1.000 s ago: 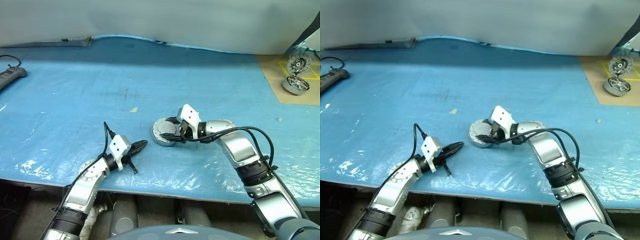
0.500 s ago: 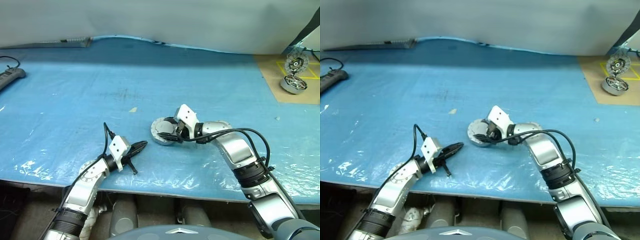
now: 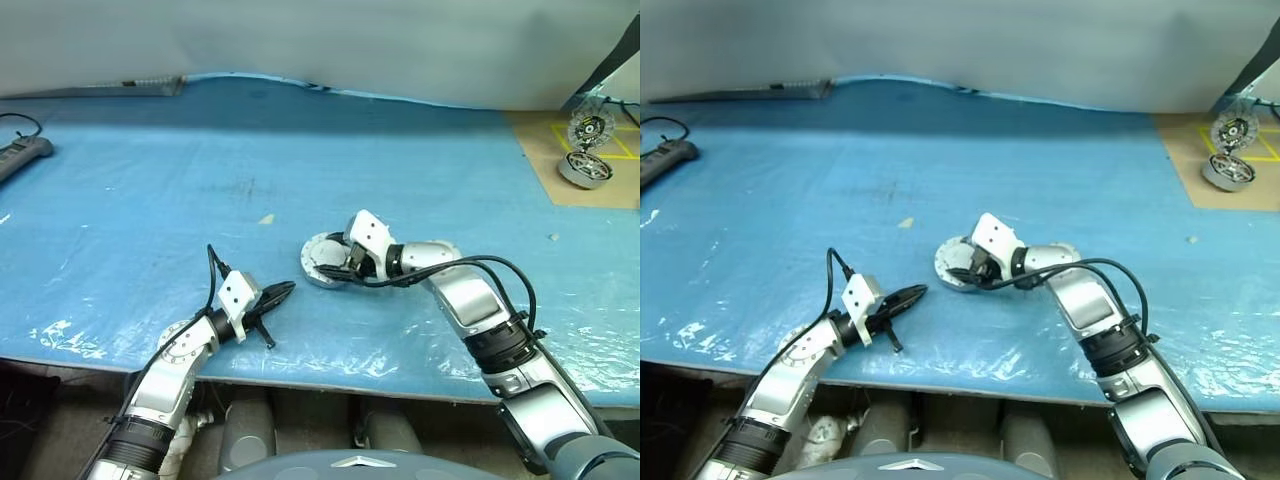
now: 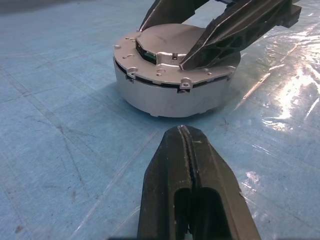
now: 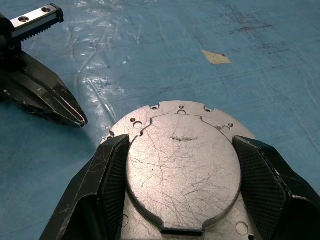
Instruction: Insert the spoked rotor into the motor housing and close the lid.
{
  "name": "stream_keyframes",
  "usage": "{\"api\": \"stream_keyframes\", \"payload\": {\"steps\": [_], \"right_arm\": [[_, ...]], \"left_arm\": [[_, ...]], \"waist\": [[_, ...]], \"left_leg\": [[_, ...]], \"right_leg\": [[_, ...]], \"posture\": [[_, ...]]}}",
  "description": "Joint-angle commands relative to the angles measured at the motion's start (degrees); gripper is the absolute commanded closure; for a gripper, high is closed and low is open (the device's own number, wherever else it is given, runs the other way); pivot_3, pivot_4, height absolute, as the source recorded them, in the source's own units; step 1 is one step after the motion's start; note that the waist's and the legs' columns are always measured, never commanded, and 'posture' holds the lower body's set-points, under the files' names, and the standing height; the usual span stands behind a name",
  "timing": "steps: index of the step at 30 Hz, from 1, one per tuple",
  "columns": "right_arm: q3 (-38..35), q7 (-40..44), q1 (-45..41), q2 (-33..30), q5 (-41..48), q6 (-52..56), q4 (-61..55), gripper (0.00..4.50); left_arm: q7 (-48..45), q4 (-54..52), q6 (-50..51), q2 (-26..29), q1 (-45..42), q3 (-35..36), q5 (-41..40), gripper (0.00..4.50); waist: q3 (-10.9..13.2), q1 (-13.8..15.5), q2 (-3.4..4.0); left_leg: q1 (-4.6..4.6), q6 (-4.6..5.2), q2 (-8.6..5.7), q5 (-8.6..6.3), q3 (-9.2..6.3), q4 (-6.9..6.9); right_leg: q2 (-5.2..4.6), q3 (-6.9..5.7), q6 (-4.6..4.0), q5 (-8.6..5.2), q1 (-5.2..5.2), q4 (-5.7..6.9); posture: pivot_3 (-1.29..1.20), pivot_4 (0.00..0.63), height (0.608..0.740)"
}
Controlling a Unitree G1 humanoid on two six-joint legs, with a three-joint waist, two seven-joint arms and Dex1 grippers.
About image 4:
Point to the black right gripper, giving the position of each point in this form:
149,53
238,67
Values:
292,16

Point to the silver motor housing with windings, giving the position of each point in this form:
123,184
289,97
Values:
162,100

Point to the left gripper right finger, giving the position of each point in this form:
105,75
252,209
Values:
217,195

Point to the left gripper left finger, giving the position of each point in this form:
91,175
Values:
165,187

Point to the silver motor end cover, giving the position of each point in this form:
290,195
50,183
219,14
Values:
165,35

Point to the blue plastic-covered table mat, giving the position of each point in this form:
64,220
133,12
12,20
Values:
62,112

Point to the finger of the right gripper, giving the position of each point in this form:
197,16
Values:
165,10

